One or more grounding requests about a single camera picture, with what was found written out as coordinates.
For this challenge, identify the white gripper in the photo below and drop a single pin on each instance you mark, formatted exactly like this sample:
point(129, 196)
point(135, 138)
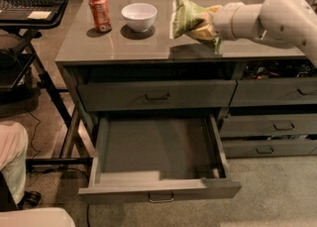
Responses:
point(223, 20)

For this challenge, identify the yellow sticky note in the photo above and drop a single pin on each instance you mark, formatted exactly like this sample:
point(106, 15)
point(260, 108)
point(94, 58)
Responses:
point(39, 15)

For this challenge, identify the grey top left drawer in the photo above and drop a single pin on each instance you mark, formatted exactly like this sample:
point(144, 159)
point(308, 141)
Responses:
point(150, 95)

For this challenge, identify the white ceramic bowl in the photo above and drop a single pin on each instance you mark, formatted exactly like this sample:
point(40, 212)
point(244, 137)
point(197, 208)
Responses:
point(139, 16)

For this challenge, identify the grey bottom right drawer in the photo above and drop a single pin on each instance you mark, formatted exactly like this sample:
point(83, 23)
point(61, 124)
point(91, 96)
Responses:
point(269, 148)

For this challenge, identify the black shoe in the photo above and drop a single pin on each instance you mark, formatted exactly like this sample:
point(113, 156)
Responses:
point(32, 197)

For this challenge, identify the grey counter cabinet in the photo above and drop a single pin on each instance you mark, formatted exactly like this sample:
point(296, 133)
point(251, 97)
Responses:
point(124, 55)

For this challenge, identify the green jalapeno chip bag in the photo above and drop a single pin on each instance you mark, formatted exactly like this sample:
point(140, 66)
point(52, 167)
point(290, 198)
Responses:
point(187, 15)

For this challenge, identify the grey top right drawer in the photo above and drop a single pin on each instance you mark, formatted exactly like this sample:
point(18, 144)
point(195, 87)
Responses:
point(275, 91)

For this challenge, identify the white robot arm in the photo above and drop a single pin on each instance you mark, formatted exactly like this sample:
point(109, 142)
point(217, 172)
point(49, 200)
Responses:
point(274, 28)

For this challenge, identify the person's leg beige trousers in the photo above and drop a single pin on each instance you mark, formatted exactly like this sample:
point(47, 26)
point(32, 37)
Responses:
point(14, 142)

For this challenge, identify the open grey middle drawer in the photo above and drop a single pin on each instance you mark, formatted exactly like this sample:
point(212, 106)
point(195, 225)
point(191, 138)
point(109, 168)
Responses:
point(158, 160)

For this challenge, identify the orange soda can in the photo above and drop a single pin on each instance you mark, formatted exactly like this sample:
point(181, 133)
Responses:
point(101, 16)

